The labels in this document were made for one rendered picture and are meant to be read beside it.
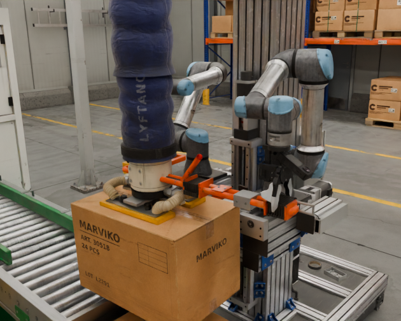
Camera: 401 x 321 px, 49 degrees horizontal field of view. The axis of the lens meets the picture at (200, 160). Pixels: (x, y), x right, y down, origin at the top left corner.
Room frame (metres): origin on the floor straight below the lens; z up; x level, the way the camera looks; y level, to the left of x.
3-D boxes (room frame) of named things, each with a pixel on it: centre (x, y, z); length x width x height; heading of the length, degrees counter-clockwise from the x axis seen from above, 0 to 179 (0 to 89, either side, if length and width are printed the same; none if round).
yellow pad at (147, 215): (1.64, 0.26, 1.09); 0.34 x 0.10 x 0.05; 51
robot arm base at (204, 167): (2.20, 0.01, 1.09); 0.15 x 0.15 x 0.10
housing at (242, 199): (1.42, -0.16, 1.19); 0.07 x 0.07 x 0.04; 51
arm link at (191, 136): (2.21, 0.02, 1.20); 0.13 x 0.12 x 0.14; 57
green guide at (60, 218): (3.04, 1.28, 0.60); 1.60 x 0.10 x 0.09; 47
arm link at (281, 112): (1.36, -0.25, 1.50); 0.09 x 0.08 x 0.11; 155
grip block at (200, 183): (1.56, 0.01, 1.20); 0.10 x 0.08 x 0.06; 141
